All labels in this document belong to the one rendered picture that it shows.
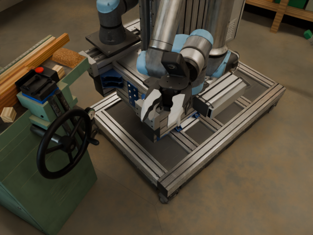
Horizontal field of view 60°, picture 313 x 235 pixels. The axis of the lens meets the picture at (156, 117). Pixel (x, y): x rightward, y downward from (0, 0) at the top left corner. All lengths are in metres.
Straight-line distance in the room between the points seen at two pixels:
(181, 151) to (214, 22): 0.98
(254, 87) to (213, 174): 0.77
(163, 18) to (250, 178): 1.40
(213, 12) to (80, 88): 1.74
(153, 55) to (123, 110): 1.16
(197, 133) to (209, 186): 0.36
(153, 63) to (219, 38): 0.29
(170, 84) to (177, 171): 1.08
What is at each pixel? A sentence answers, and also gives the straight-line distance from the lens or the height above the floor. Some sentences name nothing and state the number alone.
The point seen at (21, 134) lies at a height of 0.83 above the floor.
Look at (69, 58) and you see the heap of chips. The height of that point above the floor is 0.93.
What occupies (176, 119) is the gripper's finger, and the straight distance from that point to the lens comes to 0.59.
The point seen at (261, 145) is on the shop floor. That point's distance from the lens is 2.19.
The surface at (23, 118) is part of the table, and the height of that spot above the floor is 0.89.
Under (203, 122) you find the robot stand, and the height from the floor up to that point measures 0.23.
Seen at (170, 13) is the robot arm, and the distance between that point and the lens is 0.88.
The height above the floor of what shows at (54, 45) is 0.94.
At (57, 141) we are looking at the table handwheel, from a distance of 1.12.
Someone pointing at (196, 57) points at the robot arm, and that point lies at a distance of 0.73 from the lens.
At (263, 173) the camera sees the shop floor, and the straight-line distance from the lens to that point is 2.06.
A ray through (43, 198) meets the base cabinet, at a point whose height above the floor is 0.39.
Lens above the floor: 1.69
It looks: 50 degrees down
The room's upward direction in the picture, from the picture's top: straight up
